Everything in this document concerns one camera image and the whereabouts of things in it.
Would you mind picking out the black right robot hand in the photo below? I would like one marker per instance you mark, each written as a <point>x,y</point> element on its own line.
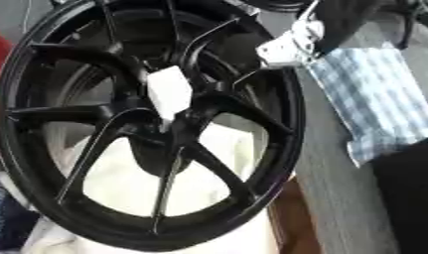
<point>214,56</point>

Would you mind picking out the black spoked wheel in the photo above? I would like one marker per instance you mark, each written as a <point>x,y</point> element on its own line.
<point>113,59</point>

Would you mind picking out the white cloth bag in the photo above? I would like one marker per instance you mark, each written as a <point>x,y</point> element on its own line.
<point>130,188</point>

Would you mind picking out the black round tyre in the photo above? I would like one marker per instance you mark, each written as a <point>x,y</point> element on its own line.
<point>417,20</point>

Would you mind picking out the dark blue striped object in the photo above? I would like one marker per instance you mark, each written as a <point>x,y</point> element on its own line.
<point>5,218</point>

